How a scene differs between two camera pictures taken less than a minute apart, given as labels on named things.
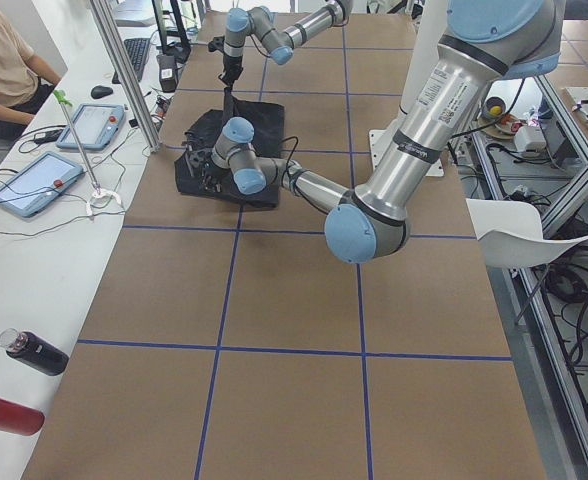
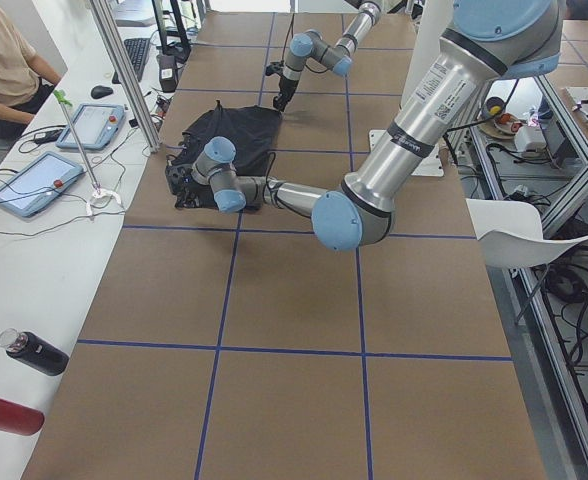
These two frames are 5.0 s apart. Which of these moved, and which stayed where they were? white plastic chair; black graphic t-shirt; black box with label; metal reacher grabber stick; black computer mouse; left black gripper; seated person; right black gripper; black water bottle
Moved: left black gripper; right black gripper; black graphic t-shirt
Stayed: white plastic chair; seated person; black box with label; metal reacher grabber stick; black water bottle; black computer mouse
